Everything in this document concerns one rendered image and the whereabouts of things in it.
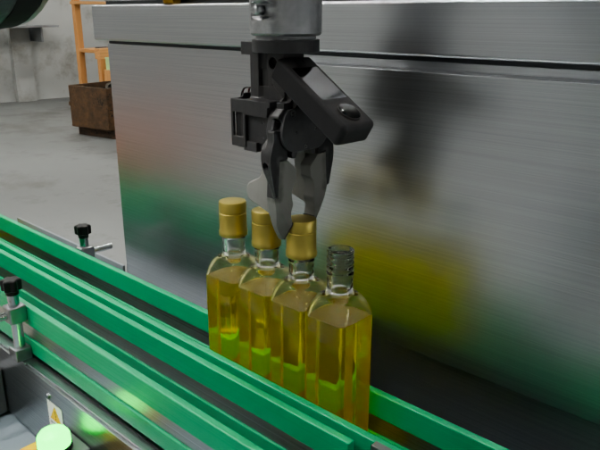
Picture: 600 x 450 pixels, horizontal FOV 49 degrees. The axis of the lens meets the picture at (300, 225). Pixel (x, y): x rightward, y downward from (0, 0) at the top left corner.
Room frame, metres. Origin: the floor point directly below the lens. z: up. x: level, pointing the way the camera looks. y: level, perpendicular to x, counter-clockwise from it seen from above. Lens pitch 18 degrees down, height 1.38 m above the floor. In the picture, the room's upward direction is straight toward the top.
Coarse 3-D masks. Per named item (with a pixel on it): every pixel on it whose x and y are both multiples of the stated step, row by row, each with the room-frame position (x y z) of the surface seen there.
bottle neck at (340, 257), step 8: (328, 248) 0.66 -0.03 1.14; (336, 248) 0.67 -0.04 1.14; (344, 248) 0.67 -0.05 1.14; (352, 248) 0.66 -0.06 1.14; (328, 256) 0.66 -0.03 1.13; (336, 256) 0.65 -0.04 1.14; (344, 256) 0.65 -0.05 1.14; (352, 256) 0.65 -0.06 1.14; (328, 264) 0.66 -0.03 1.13; (336, 264) 0.65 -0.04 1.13; (344, 264) 0.65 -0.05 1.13; (352, 264) 0.65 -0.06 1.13; (328, 272) 0.66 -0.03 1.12; (336, 272) 0.65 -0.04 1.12; (344, 272) 0.65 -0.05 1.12; (352, 272) 0.65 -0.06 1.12; (328, 280) 0.66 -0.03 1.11; (336, 280) 0.65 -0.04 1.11; (344, 280) 0.65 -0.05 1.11; (352, 280) 0.66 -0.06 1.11; (328, 288) 0.66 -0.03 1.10; (336, 288) 0.65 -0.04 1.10; (344, 288) 0.65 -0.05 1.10; (352, 288) 0.66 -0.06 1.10
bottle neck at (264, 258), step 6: (258, 252) 0.73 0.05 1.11; (264, 252) 0.73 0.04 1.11; (270, 252) 0.73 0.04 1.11; (276, 252) 0.73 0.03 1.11; (258, 258) 0.73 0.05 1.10; (264, 258) 0.73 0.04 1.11; (270, 258) 0.73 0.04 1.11; (276, 258) 0.73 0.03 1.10; (258, 264) 0.73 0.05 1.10; (264, 264) 0.73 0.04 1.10; (270, 264) 0.73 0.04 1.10; (276, 264) 0.73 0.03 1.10
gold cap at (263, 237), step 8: (256, 208) 0.74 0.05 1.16; (256, 216) 0.73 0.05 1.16; (264, 216) 0.72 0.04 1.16; (256, 224) 0.73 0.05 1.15; (264, 224) 0.73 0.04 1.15; (256, 232) 0.73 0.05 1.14; (264, 232) 0.72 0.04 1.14; (272, 232) 0.73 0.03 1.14; (256, 240) 0.73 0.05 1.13; (264, 240) 0.72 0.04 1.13; (272, 240) 0.73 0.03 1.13; (280, 240) 0.74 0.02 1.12; (264, 248) 0.72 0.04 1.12; (272, 248) 0.73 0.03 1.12
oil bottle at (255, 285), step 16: (256, 272) 0.72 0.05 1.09; (272, 272) 0.72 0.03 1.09; (288, 272) 0.74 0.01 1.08; (240, 288) 0.73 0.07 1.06; (256, 288) 0.71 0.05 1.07; (272, 288) 0.71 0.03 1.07; (240, 304) 0.73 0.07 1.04; (256, 304) 0.71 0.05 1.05; (240, 320) 0.73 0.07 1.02; (256, 320) 0.71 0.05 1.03; (240, 336) 0.73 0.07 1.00; (256, 336) 0.71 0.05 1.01; (240, 352) 0.74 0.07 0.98; (256, 352) 0.72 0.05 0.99; (256, 368) 0.72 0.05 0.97
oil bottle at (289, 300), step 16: (288, 288) 0.68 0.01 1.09; (304, 288) 0.68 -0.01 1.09; (320, 288) 0.69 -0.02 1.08; (272, 304) 0.69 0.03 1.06; (288, 304) 0.68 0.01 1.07; (304, 304) 0.67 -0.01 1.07; (272, 320) 0.69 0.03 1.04; (288, 320) 0.68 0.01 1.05; (304, 320) 0.67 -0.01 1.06; (272, 336) 0.69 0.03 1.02; (288, 336) 0.68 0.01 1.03; (304, 336) 0.67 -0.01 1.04; (272, 352) 0.69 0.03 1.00; (288, 352) 0.68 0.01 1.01; (304, 352) 0.67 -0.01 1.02; (272, 368) 0.69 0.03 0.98; (288, 368) 0.68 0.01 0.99; (304, 368) 0.67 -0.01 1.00; (288, 384) 0.68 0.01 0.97; (304, 384) 0.67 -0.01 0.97
